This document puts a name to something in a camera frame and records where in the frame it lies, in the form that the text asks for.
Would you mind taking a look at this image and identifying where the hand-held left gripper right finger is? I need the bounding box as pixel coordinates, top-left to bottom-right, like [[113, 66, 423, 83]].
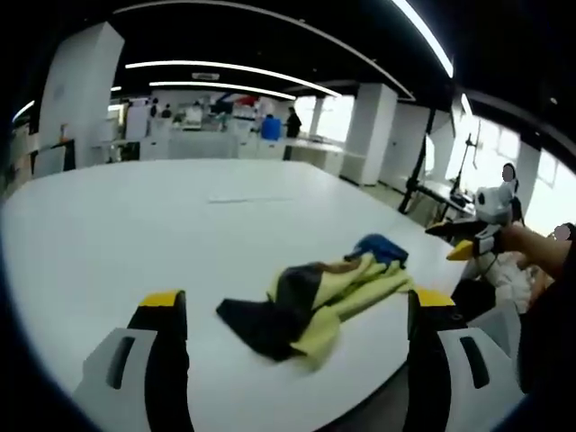
[[406, 287, 528, 432]]

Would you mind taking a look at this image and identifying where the long ceiling light strip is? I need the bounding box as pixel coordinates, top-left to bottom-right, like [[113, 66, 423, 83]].
[[124, 59, 341, 98], [148, 80, 298, 101], [391, 0, 455, 78]]

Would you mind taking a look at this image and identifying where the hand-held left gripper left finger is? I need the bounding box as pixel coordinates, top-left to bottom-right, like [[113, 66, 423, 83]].
[[73, 289, 195, 432]]

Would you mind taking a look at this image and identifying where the wide white pillar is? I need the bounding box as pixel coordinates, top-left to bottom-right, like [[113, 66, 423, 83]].
[[38, 21, 126, 168]]

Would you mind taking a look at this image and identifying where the dark side desk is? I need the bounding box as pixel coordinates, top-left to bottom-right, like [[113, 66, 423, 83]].
[[407, 177, 479, 226]]

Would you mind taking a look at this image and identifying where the black tripod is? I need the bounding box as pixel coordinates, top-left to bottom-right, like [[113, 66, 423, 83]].
[[398, 110, 438, 218]]

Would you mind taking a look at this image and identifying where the blue barrel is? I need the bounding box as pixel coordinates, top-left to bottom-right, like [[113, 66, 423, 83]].
[[261, 115, 283, 142]]

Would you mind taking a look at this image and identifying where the white partition counter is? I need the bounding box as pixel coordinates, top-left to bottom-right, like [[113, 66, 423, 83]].
[[139, 128, 240, 161]]

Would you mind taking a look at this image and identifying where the white square pillar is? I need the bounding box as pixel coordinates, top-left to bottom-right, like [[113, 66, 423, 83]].
[[340, 82, 400, 186]]

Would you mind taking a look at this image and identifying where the pile of white cloth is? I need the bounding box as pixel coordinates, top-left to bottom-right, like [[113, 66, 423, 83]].
[[490, 251, 553, 314]]

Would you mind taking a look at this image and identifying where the yellow navy blue garment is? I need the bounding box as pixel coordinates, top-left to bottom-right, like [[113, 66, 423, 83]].
[[215, 232, 416, 373]]

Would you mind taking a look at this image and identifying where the person's right hand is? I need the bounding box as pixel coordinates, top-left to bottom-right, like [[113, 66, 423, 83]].
[[498, 222, 562, 274]]

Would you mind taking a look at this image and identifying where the white low cabinet counter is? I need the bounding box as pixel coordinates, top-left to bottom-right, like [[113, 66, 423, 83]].
[[282, 137, 361, 180]]

